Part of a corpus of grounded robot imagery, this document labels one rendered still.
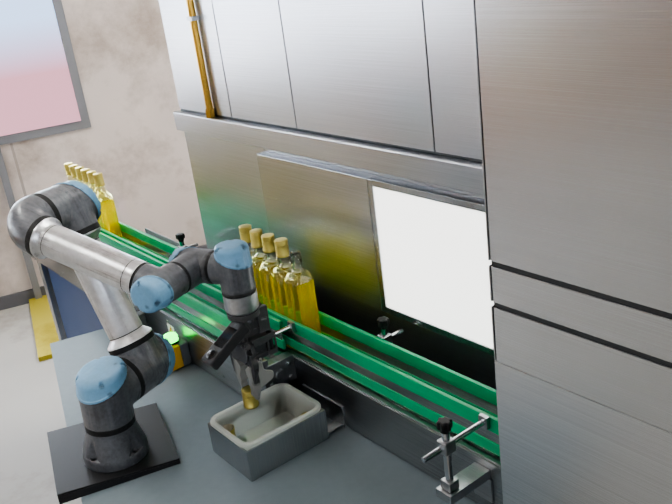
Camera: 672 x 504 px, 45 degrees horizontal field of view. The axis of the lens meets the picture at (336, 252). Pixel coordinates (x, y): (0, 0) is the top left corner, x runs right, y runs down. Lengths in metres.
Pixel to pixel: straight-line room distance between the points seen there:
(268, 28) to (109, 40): 2.97
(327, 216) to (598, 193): 1.14
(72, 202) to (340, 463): 0.86
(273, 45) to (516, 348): 1.19
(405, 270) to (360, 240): 0.16
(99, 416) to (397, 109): 0.96
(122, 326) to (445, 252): 0.78
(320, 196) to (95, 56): 3.14
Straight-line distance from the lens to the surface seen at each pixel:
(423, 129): 1.74
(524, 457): 1.29
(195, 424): 2.13
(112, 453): 1.98
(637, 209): 0.99
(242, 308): 1.74
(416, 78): 1.73
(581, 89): 0.99
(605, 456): 1.18
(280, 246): 2.03
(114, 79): 5.06
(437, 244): 1.77
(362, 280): 2.02
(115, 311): 2.00
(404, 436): 1.82
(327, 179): 2.01
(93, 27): 5.02
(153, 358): 2.01
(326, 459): 1.91
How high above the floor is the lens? 1.85
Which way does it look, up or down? 21 degrees down
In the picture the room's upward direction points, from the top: 8 degrees counter-clockwise
